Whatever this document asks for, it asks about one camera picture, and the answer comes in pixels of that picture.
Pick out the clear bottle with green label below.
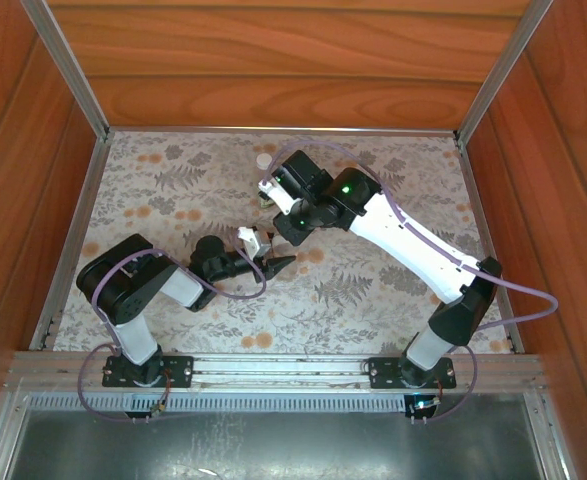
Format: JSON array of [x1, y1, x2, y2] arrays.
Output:
[[254, 152, 277, 210]]

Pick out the shiny metal sheet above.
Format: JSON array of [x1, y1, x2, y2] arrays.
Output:
[[7, 409, 547, 480]]

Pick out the small circuit board green light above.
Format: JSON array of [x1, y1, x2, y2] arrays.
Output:
[[403, 393, 445, 426]]

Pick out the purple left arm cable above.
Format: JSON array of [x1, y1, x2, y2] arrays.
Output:
[[76, 239, 268, 424]]

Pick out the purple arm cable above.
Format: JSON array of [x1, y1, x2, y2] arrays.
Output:
[[261, 139, 559, 425], [76, 239, 268, 424]]

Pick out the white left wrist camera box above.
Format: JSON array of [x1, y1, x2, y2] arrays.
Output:
[[236, 225, 275, 259]]

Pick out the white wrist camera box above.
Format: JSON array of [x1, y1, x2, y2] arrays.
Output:
[[256, 177, 302, 217], [236, 225, 275, 259]]

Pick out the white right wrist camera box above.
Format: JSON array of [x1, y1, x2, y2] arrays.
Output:
[[256, 177, 302, 217]]

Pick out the aluminium back rail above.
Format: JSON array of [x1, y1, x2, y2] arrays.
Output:
[[106, 125, 458, 137]]

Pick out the aluminium front rail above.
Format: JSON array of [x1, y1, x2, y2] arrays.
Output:
[[3, 349, 545, 396]]

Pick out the grey slotted cable duct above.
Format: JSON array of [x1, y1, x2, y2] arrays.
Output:
[[22, 391, 529, 415]]

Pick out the aluminium side rail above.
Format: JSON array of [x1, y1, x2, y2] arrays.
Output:
[[455, 138, 527, 354], [28, 137, 112, 352]]

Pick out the small brown wire connector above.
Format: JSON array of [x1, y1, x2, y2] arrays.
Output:
[[151, 369, 173, 416]]

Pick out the aluminium frame post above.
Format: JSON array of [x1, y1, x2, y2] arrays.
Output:
[[453, 0, 558, 145], [20, 0, 112, 144]]

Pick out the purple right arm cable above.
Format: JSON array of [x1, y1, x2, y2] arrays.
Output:
[[261, 139, 559, 425]]

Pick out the aluminium lower frame bar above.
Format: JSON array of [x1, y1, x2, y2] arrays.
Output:
[[0, 389, 30, 480], [521, 392, 577, 480]]

